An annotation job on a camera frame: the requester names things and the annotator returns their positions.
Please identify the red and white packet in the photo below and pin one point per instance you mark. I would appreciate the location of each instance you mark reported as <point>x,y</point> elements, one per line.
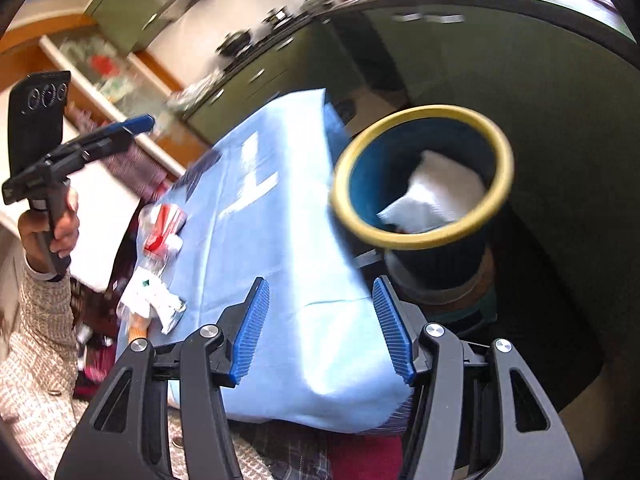
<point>162,225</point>

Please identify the person's left hand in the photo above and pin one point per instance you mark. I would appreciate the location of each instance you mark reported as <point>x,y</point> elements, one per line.
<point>67,230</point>

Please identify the yellow-rimmed dark bin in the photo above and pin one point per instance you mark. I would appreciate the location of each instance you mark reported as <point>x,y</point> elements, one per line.
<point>380,170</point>

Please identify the plaid cloth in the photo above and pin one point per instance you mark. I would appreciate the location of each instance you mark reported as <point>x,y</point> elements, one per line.
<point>285,455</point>

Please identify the black wok with lid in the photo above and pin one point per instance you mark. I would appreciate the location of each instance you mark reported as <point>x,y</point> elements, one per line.
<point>234,44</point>

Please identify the clear plastic water bottle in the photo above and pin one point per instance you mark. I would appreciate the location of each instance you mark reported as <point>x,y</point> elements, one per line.
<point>152,262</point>

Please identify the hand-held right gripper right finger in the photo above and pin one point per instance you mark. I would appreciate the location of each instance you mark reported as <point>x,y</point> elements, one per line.
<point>392,330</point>

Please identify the glass sliding door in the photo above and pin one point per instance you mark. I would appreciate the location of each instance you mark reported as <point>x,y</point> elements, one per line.
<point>110,70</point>

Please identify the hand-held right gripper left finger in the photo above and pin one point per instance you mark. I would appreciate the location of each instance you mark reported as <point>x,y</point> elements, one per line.
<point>250,335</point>

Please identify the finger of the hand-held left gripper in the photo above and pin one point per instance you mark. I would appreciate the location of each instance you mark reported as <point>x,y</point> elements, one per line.
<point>135,122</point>

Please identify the white tissue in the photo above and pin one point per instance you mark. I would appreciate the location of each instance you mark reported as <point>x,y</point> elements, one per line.
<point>435,190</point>

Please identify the blue star-print tablecloth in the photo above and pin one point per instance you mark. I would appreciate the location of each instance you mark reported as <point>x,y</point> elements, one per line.
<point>280,240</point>

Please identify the person's left forearm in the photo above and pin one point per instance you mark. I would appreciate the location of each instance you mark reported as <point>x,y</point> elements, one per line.
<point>35,340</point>

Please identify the clear plastic bag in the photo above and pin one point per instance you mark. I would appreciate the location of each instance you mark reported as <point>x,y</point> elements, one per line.
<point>195,92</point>

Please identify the dark red cloth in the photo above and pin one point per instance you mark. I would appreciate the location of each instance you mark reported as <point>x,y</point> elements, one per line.
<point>365,460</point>

